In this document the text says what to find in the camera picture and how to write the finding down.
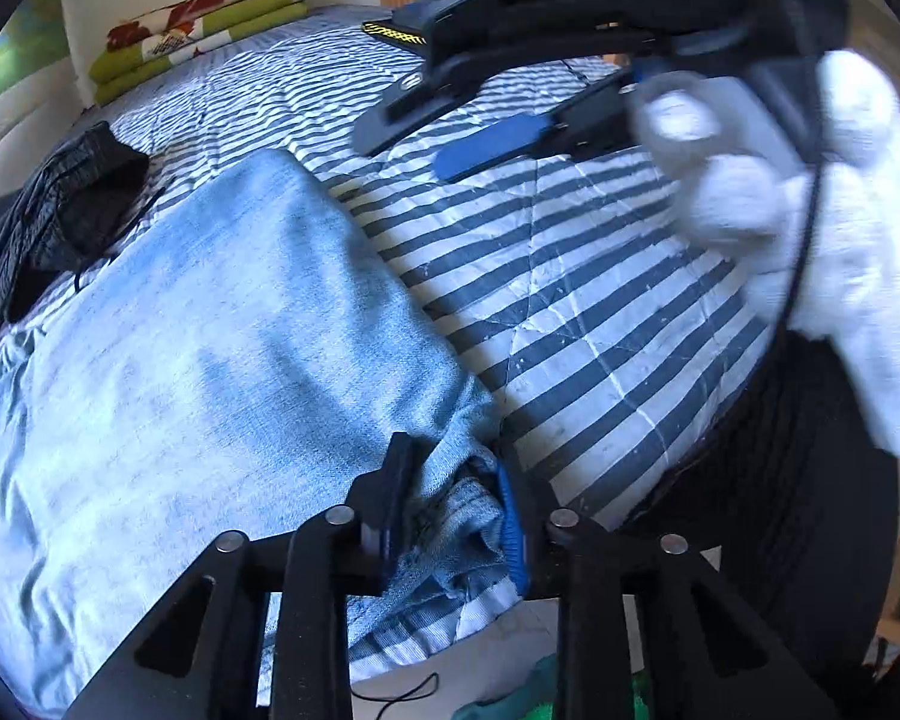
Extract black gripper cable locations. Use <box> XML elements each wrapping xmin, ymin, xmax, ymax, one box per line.
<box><xmin>784</xmin><ymin>52</ymin><xmax>830</xmax><ymax>331</ymax></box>

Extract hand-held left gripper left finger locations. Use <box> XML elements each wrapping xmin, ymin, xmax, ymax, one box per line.
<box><xmin>64</xmin><ymin>431</ymin><xmax>419</xmax><ymax>720</ymax></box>

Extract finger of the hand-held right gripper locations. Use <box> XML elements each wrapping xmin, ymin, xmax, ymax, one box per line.
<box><xmin>351</xmin><ymin>52</ymin><xmax>511</xmax><ymax>160</ymax></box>
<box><xmin>433</xmin><ymin>73</ymin><xmax>644</xmax><ymax>185</ymax></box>

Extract red white floral blanket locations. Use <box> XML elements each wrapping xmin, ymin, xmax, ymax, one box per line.
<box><xmin>106</xmin><ymin>0</ymin><xmax>293</xmax><ymax>46</ymax></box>

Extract blue white striped quilt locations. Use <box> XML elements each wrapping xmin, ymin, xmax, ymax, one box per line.
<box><xmin>0</xmin><ymin>4</ymin><xmax>777</xmax><ymax>691</ymax></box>

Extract light blue denim jeans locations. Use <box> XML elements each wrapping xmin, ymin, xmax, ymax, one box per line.
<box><xmin>0</xmin><ymin>148</ymin><xmax>526</xmax><ymax>720</ymax></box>

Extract black ribbed knit clothing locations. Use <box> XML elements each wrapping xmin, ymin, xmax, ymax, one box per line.
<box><xmin>630</xmin><ymin>330</ymin><xmax>900</xmax><ymax>665</ymax></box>

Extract black floor cable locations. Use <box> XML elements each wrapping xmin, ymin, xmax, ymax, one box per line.
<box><xmin>351</xmin><ymin>673</ymin><xmax>440</xmax><ymax>707</ymax></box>

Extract person's right hand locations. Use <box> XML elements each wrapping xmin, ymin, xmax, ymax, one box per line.
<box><xmin>630</xmin><ymin>49</ymin><xmax>900</xmax><ymax>460</ymax></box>

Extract green floor cloth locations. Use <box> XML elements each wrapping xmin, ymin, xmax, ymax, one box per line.
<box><xmin>450</xmin><ymin>652</ymin><xmax>653</xmax><ymax>720</ymax></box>

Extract green folded blanket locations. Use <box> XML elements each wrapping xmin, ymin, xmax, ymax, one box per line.
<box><xmin>90</xmin><ymin>0</ymin><xmax>316</xmax><ymax>107</ymax></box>

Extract landscape wall scroll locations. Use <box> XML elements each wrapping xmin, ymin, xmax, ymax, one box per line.
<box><xmin>0</xmin><ymin>0</ymin><xmax>72</xmax><ymax>117</ymax></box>

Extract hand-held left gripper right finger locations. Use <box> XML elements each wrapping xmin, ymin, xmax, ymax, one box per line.
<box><xmin>493</xmin><ymin>456</ymin><xmax>837</xmax><ymax>720</ymax></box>

